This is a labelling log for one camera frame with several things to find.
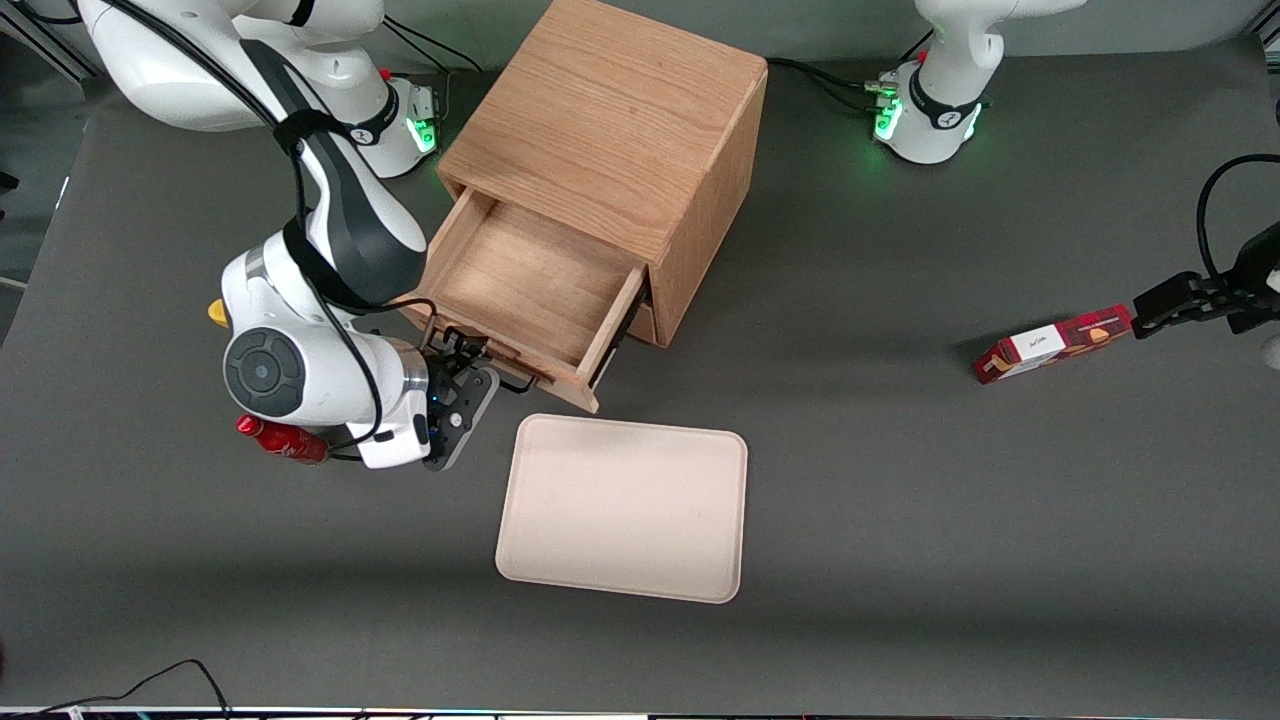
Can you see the wooden drawer cabinet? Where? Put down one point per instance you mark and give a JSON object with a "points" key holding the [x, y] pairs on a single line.
{"points": [[600, 120]]}

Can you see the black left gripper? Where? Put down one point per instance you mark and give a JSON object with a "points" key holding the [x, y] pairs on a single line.
{"points": [[1236, 297]]}

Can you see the red drink bottle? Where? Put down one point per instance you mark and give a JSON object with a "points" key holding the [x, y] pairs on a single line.
{"points": [[275, 438]]}

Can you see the aluminium frame rail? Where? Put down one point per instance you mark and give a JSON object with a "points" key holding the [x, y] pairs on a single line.
{"points": [[1270, 38], [45, 50]]}

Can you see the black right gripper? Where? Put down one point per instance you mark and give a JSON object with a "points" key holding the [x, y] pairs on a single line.
{"points": [[450, 356]]}

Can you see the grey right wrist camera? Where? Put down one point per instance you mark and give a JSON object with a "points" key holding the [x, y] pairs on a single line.
{"points": [[465, 412]]}

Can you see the yellow lemon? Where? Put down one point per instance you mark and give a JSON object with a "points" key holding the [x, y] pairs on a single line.
{"points": [[216, 314]]}

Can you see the cream rectangular tray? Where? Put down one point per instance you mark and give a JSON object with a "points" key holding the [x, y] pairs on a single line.
{"points": [[630, 510]]}

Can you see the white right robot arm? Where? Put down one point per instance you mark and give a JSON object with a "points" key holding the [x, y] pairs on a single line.
{"points": [[300, 370]]}

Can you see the red tartan shortbread box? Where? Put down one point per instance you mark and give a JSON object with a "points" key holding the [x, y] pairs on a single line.
{"points": [[1050, 345]]}

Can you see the closed wooden drawer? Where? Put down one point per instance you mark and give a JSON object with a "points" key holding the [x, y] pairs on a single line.
{"points": [[646, 325]]}

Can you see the open-box wooden drawer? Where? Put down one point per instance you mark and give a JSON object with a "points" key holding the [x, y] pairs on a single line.
{"points": [[540, 290]]}

